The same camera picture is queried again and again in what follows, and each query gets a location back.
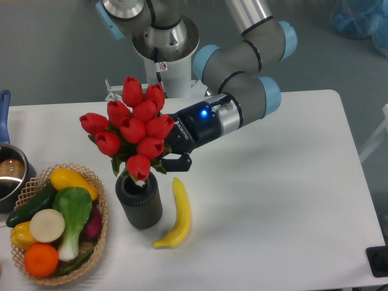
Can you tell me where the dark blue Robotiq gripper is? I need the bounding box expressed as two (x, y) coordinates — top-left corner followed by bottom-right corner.
(158, 102), (221, 172)

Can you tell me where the red tulip bouquet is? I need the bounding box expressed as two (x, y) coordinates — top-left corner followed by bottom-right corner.
(79, 76), (175, 181)

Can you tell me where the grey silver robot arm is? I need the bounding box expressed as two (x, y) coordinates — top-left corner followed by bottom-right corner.
(96, 1), (298, 172)

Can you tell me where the dark grey ribbed vase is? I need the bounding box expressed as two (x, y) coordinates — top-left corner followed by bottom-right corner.
(115, 173), (162, 229)

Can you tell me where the yellow banana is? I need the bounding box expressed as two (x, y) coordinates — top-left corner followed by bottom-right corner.
(152, 177), (191, 249)

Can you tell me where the purple sweet potato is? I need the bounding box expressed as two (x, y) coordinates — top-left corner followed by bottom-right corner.
(84, 204), (102, 239)

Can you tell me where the green bok choy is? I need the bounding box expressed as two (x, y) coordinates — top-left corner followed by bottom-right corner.
(53, 187), (92, 261)

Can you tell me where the yellow squash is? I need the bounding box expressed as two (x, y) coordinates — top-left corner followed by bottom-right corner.
(50, 167), (98, 201)

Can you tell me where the green cucumber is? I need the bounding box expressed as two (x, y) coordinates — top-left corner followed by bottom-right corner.
(5, 182), (58, 228)

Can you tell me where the white round radish slice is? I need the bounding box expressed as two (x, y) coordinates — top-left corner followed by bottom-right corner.
(29, 209), (65, 243)

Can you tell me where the woven wicker basket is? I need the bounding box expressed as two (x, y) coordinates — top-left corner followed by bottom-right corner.
(11, 164), (108, 286)

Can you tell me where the green chili pepper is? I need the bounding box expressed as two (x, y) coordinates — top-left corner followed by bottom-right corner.
(55, 248), (94, 277)

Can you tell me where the orange fruit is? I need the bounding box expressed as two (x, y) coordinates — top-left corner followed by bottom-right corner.
(24, 243), (59, 278)

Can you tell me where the yellow bell pepper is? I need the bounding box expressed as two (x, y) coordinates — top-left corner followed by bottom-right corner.
(11, 221), (38, 250)

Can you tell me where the black device at table edge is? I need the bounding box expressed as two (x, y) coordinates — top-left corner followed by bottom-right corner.
(366, 246), (387, 278)

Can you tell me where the blue plastic bag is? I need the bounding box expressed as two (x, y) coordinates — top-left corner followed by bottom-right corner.
(331, 1), (387, 56)

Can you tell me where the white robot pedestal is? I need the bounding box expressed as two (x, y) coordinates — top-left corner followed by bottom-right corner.
(108, 14), (199, 98)

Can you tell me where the blue handled saucepan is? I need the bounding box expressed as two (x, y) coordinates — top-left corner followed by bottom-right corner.
(1, 90), (36, 213)

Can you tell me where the white frame at right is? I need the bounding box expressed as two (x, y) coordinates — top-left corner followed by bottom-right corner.
(358, 104), (387, 163)

